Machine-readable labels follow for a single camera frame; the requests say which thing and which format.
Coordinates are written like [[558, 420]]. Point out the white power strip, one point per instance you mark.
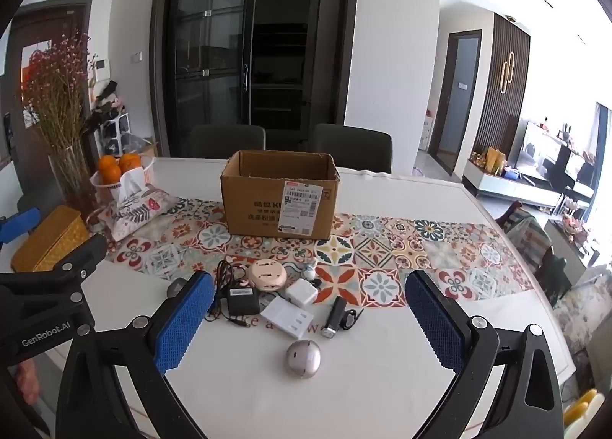
[[287, 317]]

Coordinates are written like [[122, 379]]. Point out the patterned tile table runner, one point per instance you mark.
[[382, 248]]

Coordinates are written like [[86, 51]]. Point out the brown entrance door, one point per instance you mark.
[[71, 23]]

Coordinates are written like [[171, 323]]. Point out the floral seat cushion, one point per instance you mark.
[[590, 310]]

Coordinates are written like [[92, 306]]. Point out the cardboard box on floor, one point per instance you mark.
[[146, 147]]

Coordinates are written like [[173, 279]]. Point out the dark framed interior door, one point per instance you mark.
[[456, 95]]

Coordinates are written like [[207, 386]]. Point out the yellow woven basket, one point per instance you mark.
[[50, 240]]

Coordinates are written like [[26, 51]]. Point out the dark chair with plaid cushion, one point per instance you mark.
[[528, 233]]

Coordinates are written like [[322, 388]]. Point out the yellow gift bags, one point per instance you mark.
[[492, 161]]

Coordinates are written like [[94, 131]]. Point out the white television stand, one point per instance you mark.
[[497, 183]]

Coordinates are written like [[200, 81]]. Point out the flat screen television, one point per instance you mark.
[[545, 152]]

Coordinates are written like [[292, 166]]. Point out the grey rounded gadget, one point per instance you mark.
[[176, 287]]

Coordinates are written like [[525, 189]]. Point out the floral fabric tissue box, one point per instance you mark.
[[134, 214]]

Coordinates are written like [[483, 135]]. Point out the white cube charger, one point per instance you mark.
[[301, 291]]

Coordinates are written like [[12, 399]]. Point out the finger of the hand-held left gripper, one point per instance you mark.
[[19, 225], [71, 259]]

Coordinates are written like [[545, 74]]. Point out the dark glass sliding door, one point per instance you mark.
[[210, 61]]

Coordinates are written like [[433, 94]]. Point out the glass vase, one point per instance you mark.
[[71, 176]]

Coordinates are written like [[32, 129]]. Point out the white fruit basket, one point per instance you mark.
[[146, 176]]

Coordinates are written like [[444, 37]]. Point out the dried flower bunch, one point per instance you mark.
[[55, 95]]

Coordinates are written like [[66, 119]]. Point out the pink round gadget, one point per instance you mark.
[[267, 274]]

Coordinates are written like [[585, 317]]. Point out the white shoe rack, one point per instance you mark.
[[112, 128]]

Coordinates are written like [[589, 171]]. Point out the gold wall decoration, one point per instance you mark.
[[507, 73]]

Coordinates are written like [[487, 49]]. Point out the brown cardboard box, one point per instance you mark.
[[253, 209]]

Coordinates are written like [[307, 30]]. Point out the grey dining chair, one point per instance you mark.
[[224, 140], [351, 145]]

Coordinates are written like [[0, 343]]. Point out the person's left hand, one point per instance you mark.
[[27, 379]]

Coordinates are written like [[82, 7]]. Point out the white wall intercom panel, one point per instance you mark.
[[103, 70]]

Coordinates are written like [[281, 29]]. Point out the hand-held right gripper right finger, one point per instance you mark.
[[435, 319]]

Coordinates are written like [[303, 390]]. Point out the orange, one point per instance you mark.
[[130, 162], [109, 169]]

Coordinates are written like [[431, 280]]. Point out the silver round gadget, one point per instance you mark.
[[303, 357]]

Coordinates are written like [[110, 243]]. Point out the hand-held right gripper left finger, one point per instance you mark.
[[184, 319]]

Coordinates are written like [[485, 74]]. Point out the yellow and white toy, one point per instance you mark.
[[583, 408]]

